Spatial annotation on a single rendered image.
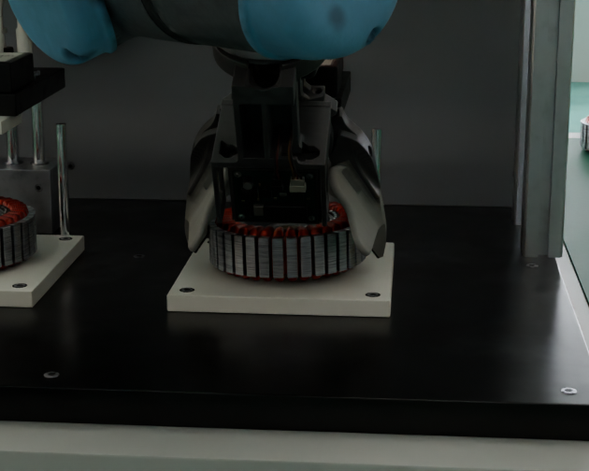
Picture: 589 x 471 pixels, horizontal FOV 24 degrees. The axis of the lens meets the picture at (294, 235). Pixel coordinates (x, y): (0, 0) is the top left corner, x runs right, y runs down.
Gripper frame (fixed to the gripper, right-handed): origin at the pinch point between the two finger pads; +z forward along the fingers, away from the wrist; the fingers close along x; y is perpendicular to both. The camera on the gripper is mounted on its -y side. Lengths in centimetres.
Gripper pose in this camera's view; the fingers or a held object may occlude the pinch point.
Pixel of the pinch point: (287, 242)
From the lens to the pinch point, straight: 97.6
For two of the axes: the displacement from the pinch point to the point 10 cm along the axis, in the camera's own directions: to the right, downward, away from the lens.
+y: -0.8, 7.0, -7.1
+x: 10.0, 0.3, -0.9
